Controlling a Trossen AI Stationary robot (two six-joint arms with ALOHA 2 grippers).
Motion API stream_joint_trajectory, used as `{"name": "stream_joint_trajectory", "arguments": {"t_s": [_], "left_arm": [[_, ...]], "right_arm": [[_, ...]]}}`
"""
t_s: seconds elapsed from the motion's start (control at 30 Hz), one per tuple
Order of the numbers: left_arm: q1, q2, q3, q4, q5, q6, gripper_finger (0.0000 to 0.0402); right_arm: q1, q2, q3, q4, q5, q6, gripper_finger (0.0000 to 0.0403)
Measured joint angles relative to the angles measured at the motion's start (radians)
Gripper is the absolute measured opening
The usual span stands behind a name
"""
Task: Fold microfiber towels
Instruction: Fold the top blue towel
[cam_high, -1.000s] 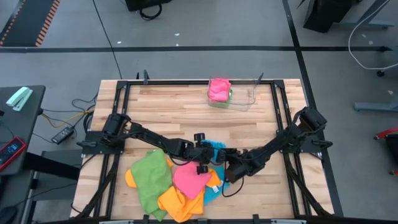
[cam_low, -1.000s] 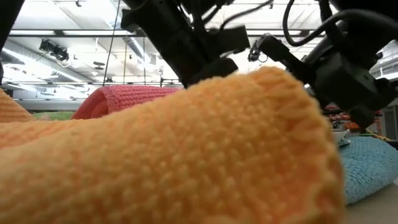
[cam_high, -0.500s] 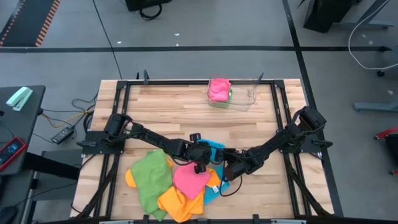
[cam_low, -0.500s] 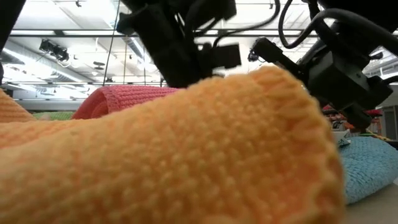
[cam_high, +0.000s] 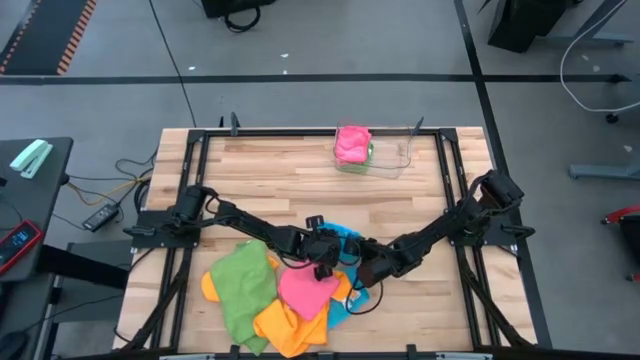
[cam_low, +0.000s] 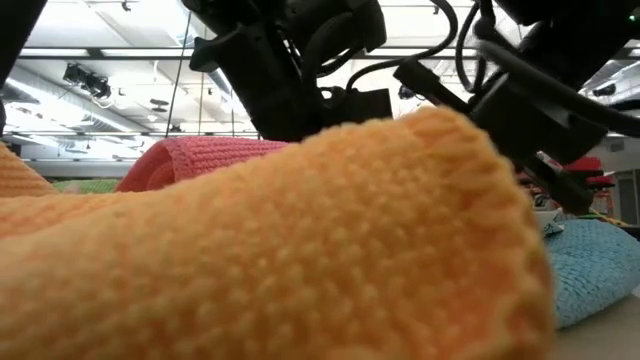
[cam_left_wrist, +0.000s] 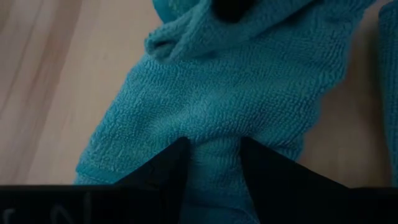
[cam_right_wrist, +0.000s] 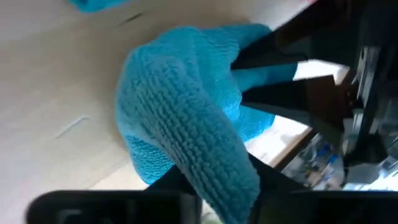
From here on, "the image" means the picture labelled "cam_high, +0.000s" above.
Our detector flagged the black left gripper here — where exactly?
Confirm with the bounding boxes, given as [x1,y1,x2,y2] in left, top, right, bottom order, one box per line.
[298,214,344,281]

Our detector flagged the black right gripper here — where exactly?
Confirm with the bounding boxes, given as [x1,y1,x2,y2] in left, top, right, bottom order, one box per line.
[342,238,401,289]

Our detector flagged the blue microfiber towel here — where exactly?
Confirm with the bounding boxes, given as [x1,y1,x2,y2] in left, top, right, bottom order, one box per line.
[318,222,364,251]
[327,266,372,330]

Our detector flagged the pink microfiber towel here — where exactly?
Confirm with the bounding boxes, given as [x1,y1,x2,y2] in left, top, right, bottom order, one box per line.
[333,124,373,164]
[277,263,343,323]

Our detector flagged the green microfiber towel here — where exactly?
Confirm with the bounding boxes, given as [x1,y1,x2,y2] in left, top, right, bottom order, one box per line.
[334,142,376,175]
[209,238,279,356]

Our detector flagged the orange microfiber towel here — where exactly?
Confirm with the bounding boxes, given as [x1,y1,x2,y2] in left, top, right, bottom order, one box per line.
[200,255,280,304]
[252,269,358,359]

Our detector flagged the clear plastic bin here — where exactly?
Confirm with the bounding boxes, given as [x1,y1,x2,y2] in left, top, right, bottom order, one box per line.
[332,122,416,180]

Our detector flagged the black controller box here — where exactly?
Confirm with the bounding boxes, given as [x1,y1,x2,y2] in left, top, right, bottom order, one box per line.
[82,202,121,234]

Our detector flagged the black floor box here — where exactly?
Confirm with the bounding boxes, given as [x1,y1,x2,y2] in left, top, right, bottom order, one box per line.
[199,0,277,20]

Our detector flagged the grey desk foot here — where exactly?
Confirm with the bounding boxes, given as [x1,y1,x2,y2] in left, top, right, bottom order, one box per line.
[568,159,640,180]

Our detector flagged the red chair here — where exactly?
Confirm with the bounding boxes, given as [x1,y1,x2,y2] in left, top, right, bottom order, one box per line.
[601,203,640,284]

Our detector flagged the dark grey desk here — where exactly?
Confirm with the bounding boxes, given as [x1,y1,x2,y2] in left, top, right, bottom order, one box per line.
[0,135,75,284]

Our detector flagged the black cabinet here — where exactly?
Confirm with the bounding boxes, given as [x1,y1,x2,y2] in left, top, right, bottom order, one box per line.
[487,0,636,55]

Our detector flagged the red framed timer device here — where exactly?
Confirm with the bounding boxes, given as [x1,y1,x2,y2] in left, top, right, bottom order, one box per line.
[0,218,45,277]

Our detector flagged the mint green stapler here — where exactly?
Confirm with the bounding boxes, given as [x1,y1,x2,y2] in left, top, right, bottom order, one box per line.
[8,138,55,180]

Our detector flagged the black orange striped floor mat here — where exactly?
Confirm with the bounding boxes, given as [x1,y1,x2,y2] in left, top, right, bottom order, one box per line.
[0,0,99,77]

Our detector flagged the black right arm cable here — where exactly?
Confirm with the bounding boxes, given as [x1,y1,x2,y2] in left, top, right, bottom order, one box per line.
[343,278,386,316]

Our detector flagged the white floor cable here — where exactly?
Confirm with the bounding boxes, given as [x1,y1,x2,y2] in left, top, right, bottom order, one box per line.
[558,0,640,114]

